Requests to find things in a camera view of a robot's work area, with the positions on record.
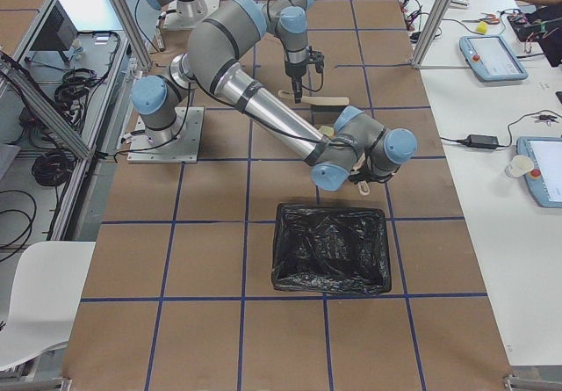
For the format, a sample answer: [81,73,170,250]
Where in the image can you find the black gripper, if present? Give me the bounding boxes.
[349,160,398,185]
[284,46,325,104]

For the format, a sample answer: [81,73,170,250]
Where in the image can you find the cream hand brush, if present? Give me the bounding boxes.
[277,90,349,112]

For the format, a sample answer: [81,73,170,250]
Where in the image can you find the white plastic dustpan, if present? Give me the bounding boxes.
[311,131,369,192]

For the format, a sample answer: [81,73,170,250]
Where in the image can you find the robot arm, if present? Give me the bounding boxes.
[131,0,418,191]
[146,0,324,103]

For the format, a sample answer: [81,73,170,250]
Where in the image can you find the black lined trash bin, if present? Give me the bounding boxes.
[271,203,392,295]

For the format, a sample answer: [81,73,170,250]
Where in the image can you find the black power adapter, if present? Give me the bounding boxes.
[456,134,500,149]

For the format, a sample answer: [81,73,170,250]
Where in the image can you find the paper cup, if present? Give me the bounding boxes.
[504,155,534,178]

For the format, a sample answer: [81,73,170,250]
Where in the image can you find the far teach pendant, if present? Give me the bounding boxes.
[458,35,528,83]

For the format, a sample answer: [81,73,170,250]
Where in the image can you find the teach pendant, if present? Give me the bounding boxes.
[458,35,528,83]
[516,136,561,208]

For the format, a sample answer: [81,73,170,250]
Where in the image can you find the near teach pendant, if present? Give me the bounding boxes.
[516,136,561,208]

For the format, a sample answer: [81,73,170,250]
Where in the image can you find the white chair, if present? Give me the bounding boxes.
[1,241,96,371]

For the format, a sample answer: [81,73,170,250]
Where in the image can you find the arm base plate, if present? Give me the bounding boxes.
[162,0,220,31]
[126,106,205,163]

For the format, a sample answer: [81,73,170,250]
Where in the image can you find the aluminium frame post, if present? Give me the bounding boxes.
[411,0,451,69]

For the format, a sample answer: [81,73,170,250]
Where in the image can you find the orange handled scissors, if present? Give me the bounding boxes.
[462,13,500,25]

